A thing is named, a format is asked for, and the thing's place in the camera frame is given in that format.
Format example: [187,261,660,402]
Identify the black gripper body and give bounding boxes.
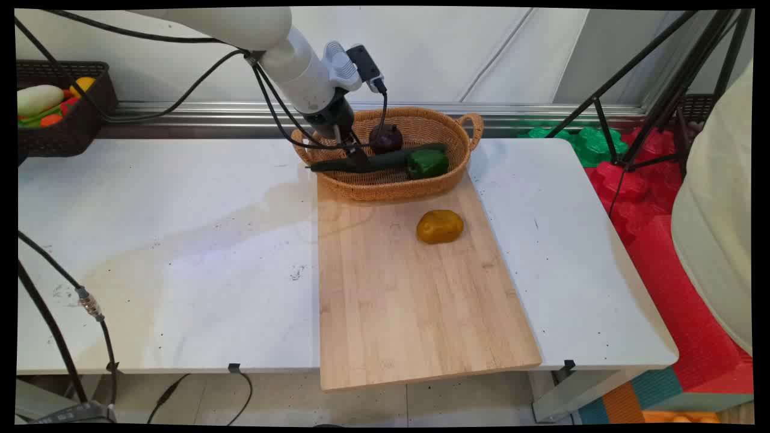
[307,96,357,143]

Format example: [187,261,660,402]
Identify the dark green cucumber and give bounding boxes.
[309,143,449,175]

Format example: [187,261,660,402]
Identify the dark purple onion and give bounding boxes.
[369,123,404,155]

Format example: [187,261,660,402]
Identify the woven wicker basket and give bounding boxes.
[291,107,484,202]

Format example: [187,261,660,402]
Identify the green bell pepper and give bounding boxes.
[407,149,451,180]

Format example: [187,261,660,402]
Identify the wooden cutting board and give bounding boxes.
[316,168,543,393]

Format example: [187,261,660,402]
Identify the green foam mat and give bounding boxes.
[517,123,630,168]

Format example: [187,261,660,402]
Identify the dark brown plastic basket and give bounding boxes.
[17,61,119,159]

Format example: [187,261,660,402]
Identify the white toy radish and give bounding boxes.
[17,85,65,118]

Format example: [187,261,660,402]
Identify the green toy vegetable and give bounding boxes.
[18,106,61,129]

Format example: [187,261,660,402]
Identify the white table leg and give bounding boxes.
[528,367,647,423]

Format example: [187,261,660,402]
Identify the black tripod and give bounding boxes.
[544,9,753,218]

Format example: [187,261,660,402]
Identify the red foam mat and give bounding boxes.
[585,126,754,395]

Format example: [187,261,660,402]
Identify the black mesh bin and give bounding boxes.
[675,93,716,128]

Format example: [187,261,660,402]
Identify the cream fabric cover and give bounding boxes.
[671,59,754,357]

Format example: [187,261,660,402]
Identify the striped colourful foam mat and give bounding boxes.
[577,366,754,425]

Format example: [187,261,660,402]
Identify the grey device box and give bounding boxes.
[33,401,116,425]

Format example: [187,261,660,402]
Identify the orange foam piece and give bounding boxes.
[642,410,722,425]

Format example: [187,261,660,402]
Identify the black camera cable loop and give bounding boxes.
[251,57,390,152]

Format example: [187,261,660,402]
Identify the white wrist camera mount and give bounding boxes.
[322,41,364,93]

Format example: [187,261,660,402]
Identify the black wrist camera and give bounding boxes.
[346,45,387,95]

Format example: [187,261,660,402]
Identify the metal wall rail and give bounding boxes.
[96,100,655,140]

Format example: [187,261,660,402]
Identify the long black arm cable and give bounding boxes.
[15,17,250,124]

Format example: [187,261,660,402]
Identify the black floor cable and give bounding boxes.
[147,368,254,426]

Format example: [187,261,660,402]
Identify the black cable with metal connector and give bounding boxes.
[18,231,119,417]

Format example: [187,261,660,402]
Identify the thick black cable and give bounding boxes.
[18,262,91,405]

